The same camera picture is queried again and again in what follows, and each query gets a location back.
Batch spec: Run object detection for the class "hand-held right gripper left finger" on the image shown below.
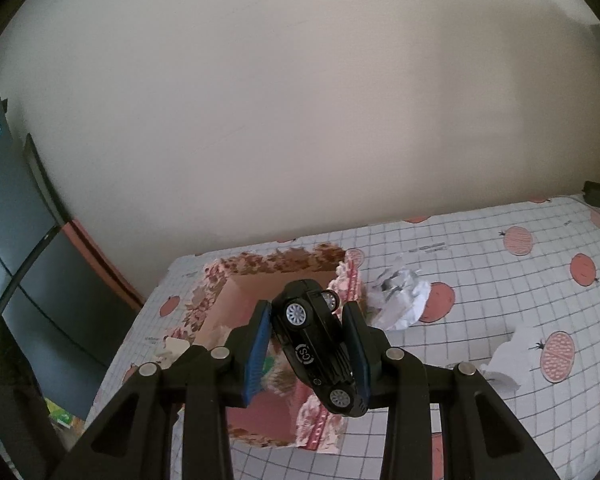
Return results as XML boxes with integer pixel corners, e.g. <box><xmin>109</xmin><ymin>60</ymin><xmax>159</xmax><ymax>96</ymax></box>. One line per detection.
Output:
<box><xmin>55</xmin><ymin>300</ymin><xmax>273</xmax><ymax>480</ymax></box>

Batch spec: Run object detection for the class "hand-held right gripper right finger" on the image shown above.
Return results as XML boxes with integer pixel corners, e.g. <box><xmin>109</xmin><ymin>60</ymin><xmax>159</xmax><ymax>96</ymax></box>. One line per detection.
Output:
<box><xmin>342</xmin><ymin>301</ymin><xmax>561</xmax><ymax>480</ymax></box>

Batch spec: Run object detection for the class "black toy car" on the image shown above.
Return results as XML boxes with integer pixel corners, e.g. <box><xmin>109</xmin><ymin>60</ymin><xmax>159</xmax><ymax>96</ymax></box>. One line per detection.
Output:
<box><xmin>271</xmin><ymin>280</ymin><xmax>372</xmax><ymax>417</ymax></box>

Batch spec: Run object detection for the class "floral pink cardboard box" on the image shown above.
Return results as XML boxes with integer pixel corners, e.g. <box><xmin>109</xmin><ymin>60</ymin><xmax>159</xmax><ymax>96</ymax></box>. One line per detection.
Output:
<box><xmin>172</xmin><ymin>242</ymin><xmax>366</xmax><ymax>456</ymax></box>

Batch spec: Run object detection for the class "checked cloth covered desktop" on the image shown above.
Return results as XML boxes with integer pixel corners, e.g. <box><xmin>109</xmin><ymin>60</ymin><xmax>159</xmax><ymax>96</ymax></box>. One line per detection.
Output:
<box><xmin>82</xmin><ymin>192</ymin><xmax>600</xmax><ymax>480</ymax></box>

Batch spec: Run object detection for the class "green packet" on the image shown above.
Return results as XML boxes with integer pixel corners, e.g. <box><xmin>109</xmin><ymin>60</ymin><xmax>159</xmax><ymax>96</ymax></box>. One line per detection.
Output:
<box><xmin>45</xmin><ymin>397</ymin><xmax>76</xmax><ymax>431</ymax></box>

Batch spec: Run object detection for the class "crumpled grey paper ball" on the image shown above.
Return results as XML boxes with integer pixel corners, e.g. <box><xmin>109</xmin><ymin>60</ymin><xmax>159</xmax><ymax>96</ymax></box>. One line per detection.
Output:
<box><xmin>367</xmin><ymin>255</ymin><xmax>431</xmax><ymax>332</ymax></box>

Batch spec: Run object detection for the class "small white box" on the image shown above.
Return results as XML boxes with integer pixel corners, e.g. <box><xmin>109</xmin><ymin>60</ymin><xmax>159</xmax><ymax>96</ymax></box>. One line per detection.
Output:
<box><xmin>152</xmin><ymin>336</ymin><xmax>191</xmax><ymax>368</ymax></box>

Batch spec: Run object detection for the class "white torn paper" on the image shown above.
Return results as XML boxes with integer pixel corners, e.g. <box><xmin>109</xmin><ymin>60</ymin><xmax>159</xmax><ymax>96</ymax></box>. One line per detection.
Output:
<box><xmin>475</xmin><ymin>325</ymin><xmax>546</xmax><ymax>395</ymax></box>

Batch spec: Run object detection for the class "pink board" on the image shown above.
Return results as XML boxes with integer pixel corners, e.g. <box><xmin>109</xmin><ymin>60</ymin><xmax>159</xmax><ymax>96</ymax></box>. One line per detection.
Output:
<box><xmin>62</xmin><ymin>219</ymin><xmax>146</xmax><ymax>308</ymax></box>

